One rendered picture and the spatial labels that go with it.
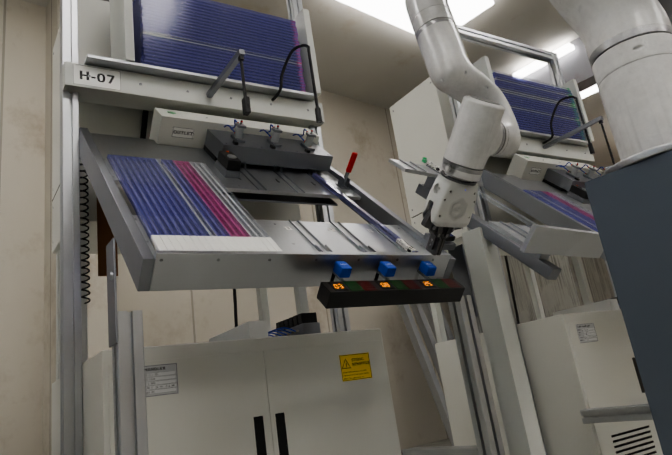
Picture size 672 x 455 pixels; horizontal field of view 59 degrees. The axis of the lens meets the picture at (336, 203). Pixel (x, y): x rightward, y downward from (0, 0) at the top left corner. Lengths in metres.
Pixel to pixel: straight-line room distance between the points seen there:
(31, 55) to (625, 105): 3.98
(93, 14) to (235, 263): 1.15
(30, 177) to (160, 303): 1.12
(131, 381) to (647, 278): 0.76
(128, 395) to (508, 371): 0.91
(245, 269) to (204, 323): 3.18
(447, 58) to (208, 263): 0.63
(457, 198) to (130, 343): 0.67
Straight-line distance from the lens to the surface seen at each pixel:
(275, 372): 1.43
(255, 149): 1.63
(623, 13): 1.00
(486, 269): 1.57
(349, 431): 1.52
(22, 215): 4.01
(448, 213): 1.23
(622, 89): 0.96
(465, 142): 1.19
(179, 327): 4.19
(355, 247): 1.30
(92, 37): 1.99
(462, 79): 1.28
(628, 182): 0.90
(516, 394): 1.55
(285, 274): 1.15
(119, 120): 1.86
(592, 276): 5.27
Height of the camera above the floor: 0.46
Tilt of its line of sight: 18 degrees up
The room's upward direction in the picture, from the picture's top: 9 degrees counter-clockwise
